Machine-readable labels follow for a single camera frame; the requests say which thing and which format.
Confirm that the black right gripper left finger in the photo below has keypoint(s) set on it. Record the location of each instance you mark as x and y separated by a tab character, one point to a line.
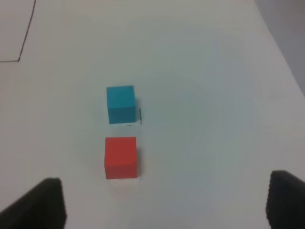
42	207

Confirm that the red cube block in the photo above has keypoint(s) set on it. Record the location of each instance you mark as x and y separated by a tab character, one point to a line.
120	158

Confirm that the blue cube block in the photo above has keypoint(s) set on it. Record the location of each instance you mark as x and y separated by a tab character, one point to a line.
121	104

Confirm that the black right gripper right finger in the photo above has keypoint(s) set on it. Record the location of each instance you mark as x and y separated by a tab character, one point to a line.
285	205

